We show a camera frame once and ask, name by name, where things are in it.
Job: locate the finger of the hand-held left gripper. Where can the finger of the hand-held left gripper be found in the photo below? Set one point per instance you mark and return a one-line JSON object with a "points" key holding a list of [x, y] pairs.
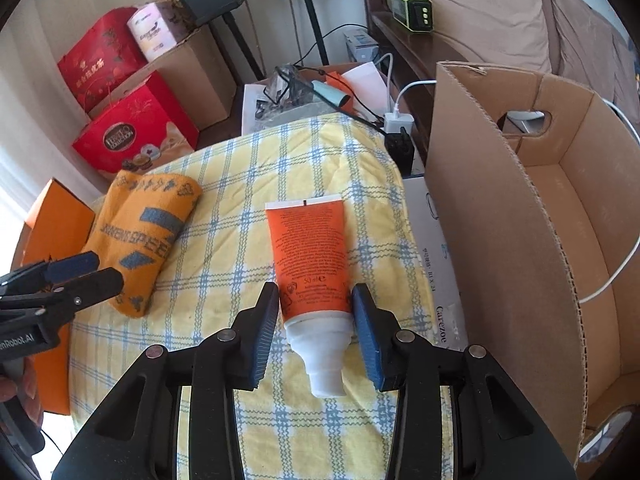
{"points": [[75, 265], [90, 287]]}

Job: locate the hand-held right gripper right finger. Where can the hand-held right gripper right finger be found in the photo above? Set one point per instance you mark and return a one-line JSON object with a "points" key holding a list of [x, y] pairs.
{"points": [[367, 340]]}

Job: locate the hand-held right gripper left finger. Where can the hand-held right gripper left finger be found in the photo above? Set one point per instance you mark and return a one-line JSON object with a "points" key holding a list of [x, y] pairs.
{"points": [[262, 340]]}

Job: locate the orange cardboard box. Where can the orange cardboard box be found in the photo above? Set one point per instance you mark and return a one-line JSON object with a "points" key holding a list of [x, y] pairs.
{"points": [[55, 220]]}

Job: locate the orange tube with white cap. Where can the orange tube with white cap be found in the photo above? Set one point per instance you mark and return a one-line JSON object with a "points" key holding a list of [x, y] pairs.
{"points": [[310, 260]]}

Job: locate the person's left hand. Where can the person's left hand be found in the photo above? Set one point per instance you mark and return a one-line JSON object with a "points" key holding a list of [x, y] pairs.
{"points": [[31, 395]]}

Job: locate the orange printed towel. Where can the orange printed towel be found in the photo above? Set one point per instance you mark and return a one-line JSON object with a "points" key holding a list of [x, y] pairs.
{"points": [[145, 230]]}

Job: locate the white printed carton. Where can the white printed carton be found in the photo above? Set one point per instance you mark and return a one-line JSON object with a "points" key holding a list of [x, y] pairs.
{"points": [[435, 250]]}

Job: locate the red chocolate gift bag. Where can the red chocolate gift bag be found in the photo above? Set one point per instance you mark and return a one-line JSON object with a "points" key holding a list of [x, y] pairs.
{"points": [[135, 130]]}

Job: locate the yellow checked cloth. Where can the yellow checked cloth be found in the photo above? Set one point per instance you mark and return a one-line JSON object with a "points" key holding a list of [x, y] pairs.
{"points": [[225, 185]]}

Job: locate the black power adapter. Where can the black power adapter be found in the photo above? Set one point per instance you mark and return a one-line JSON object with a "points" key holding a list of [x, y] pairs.
{"points": [[400, 150]]}

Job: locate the red tea gift bag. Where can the red tea gift bag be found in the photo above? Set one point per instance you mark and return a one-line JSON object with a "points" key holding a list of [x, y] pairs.
{"points": [[100, 62]]}

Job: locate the white power adapter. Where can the white power adapter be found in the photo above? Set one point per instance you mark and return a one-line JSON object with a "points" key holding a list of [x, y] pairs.
{"points": [[397, 122]]}

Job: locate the large brown storage carton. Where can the large brown storage carton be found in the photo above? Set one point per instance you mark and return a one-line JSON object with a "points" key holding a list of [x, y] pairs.
{"points": [[200, 75]]}

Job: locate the pink toilet paper pack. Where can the pink toilet paper pack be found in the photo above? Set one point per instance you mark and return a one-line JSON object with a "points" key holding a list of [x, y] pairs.
{"points": [[150, 27]]}

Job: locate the teal grey device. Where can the teal grey device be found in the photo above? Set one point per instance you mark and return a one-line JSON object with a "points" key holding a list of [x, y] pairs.
{"points": [[330, 92]]}

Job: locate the clear plastic bag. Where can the clear plastic bag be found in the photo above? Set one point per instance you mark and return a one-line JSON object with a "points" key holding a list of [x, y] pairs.
{"points": [[285, 82]]}

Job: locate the white open box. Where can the white open box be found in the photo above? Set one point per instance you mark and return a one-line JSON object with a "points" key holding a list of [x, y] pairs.
{"points": [[367, 80]]}

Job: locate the white round device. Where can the white round device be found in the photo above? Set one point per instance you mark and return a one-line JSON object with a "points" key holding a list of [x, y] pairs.
{"points": [[522, 122]]}

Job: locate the black speaker stand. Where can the black speaker stand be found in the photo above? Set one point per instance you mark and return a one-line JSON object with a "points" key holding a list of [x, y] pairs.
{"points": [[315, 25], [242, 45]]}

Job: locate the dark wooden sofa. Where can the dark wooden sofa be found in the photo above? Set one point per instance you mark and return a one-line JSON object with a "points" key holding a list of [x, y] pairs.
{"points": [[400, 60]]}

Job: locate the small blue white box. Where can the small blue white box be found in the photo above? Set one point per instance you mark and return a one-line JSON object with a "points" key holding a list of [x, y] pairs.
{"points": [[360, 45]]}

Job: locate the green portable device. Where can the green portable device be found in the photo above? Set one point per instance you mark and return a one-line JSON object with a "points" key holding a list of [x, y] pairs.
{"points": [[412, 10]]}

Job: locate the brown sofa cushion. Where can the brown sofa cushion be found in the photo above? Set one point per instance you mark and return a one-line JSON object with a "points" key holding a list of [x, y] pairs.
{"points": [[625, 55], [480, 10], [575, 25]]}

